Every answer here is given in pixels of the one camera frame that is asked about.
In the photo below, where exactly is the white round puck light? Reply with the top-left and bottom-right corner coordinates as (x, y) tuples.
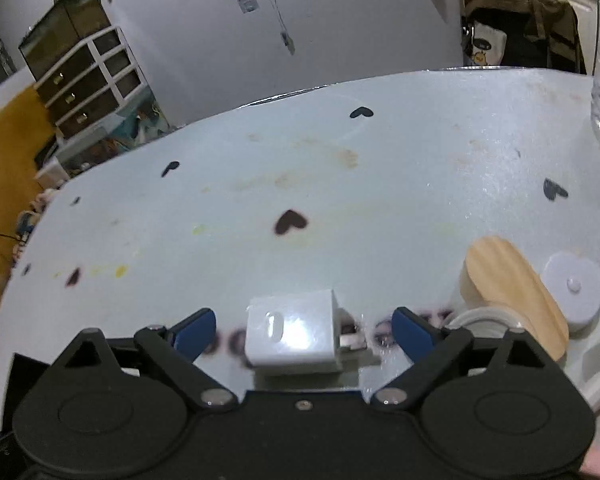
(540, 254), (600, 334)

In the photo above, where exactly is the pile of plush toys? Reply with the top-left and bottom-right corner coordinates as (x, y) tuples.
(16, 187), (57, 243)

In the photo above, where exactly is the printed storage box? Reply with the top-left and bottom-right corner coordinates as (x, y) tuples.
(55, 105), (174, 171)

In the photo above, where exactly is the brown cloth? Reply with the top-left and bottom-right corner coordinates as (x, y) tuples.
(467, 0), (582, 70)

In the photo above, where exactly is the white storage box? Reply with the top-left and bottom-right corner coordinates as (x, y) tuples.
(34, 157), (72, 187)

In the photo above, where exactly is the white drawer cabinet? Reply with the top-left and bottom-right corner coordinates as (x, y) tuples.
(34, 25), (149, 139)

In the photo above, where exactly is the hanging wall cable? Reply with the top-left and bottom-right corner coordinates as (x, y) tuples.
(254, 0), (297, 56)

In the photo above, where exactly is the white tote bag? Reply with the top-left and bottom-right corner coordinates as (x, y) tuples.
(467, 20), (509, 67)

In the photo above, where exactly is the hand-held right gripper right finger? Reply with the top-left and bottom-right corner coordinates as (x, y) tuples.
(370, 306), (556, 411)

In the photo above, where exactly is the white charger adapter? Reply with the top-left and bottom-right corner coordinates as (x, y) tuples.
(244, 287), (368, 377)

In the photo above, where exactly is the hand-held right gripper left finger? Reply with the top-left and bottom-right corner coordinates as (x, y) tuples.
(52, 308), (240, 413)

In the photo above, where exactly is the white cable ring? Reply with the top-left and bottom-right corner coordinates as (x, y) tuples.
(449, 307), (525, 337)

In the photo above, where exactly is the glass tank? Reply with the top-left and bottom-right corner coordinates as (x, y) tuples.
(18, 0), (112, 81)

